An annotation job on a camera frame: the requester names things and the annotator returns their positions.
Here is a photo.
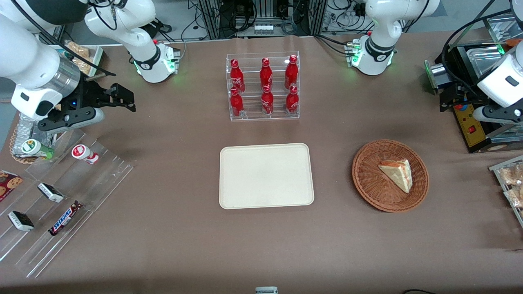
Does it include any brown tablecloth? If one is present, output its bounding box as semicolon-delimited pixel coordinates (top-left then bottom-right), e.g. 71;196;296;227
0;32;523;294

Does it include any white tray with bread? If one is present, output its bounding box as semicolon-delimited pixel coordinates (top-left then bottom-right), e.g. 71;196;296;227
60;41;104;77

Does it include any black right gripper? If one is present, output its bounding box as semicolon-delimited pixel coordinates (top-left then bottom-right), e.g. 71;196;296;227
72;79;137;113

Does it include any Snickers chocolate bar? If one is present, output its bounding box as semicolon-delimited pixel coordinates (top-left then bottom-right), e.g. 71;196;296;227
48;200;84;237

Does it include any cream plastic tray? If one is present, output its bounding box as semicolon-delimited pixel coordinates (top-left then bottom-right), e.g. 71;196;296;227
219;143;315;210

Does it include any red cola bottle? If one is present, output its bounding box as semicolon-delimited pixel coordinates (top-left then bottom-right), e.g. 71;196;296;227
261;85;275;116
285;85;300;115
229;87;245;118
230;59;246;94
259;58;274;88
284;55;299;89

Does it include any wrapped bread pack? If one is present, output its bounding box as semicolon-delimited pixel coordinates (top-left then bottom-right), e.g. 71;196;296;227
67;41;91;75

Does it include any grey tray with pastries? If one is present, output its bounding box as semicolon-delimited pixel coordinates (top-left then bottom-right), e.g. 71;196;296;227
489;155;523;228

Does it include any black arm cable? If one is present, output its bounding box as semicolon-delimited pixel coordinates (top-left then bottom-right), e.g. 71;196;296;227
11;0;117;78
442;7;523;89

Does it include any clear acrylic stepped shelf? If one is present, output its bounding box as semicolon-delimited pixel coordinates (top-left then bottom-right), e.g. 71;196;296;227
0;129;136;279

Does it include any small brown wicker mat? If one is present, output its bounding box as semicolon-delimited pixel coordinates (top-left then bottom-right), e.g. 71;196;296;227
9;122;42;165

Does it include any white green yogurt bottle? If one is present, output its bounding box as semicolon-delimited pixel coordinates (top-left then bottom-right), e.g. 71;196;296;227
21;138;55;160

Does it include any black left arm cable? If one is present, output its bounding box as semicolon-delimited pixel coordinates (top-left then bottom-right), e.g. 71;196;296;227
442;7;523;89

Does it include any black appliance yellow panel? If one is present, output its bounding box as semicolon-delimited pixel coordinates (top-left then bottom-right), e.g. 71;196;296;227
445;16;523;154

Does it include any wrapped pastry pack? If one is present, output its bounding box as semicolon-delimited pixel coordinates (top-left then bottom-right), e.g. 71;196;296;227
504;186;523;209
498;163;523;187

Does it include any chocolate chip cookie pack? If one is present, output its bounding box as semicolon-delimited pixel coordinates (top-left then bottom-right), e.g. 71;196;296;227
0;170;24;202

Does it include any black white snack bar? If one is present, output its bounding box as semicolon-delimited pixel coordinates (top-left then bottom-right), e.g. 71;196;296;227
7;210;35;232
37;182;65;203

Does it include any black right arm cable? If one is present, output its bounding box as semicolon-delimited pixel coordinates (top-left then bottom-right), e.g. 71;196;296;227
11;0;117;78

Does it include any triangle sandwich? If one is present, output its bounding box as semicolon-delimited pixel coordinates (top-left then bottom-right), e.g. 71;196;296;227
378;159;413;194

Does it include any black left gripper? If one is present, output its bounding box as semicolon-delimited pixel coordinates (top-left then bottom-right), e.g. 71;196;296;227
439;81;489;113

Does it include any brown wicker basket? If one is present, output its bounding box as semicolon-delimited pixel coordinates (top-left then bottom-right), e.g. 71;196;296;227
352;140;429;213

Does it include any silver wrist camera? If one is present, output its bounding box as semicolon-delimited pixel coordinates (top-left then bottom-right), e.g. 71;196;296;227
424;60;451;89

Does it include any silver foil packet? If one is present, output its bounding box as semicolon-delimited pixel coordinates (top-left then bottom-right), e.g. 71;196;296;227
18;112;56;158

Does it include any white red yogurt bottle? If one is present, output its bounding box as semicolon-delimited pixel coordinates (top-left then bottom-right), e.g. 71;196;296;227
71;144;100;165

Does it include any aluminium equipment rack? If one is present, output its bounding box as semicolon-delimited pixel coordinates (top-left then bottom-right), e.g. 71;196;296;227
198;0;328;40

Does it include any clear acrylic bottle rack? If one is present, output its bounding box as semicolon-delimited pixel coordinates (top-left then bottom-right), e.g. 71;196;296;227
226;51;300;121

